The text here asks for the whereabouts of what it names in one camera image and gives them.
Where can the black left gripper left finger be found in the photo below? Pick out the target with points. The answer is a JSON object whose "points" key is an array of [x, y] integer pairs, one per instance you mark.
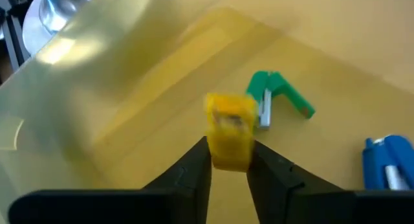
{"points": [[191, 191]]}

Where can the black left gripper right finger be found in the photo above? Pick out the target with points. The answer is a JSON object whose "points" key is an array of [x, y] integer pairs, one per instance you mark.
{"points": [[275, 191]]}

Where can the silver table lamp white shade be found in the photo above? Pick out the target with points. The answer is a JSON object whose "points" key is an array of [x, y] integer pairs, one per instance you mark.
{"points": [[51, 17]]}

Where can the black aluminium rig frame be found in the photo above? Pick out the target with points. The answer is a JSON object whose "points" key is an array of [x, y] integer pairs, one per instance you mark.
{"points": [[13, 42]]}

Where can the green stapler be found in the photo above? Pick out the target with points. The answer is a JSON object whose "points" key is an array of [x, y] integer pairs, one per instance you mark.
{"points": [[281, 86]]}

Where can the yellow stapler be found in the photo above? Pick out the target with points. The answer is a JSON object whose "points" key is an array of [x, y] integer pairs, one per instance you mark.
{"points": [[231, 136]]}

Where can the yellow translucent plastic bin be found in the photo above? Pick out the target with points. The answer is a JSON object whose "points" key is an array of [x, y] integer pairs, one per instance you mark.
{"points": [[129, 152]]}

